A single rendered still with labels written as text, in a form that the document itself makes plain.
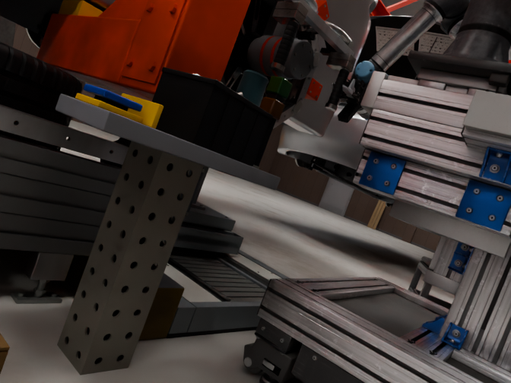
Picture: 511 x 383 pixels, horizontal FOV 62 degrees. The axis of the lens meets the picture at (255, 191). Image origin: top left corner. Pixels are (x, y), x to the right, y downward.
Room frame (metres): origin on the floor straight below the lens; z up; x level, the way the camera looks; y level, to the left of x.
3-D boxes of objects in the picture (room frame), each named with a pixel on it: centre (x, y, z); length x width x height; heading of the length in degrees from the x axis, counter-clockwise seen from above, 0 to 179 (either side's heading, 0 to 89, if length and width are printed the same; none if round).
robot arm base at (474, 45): (0.98, -0.36, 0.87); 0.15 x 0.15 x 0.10
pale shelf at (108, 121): (0.81, 0.16, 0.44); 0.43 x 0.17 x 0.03; 140
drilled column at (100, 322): (0.79, 0.18, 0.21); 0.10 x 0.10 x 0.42; 50
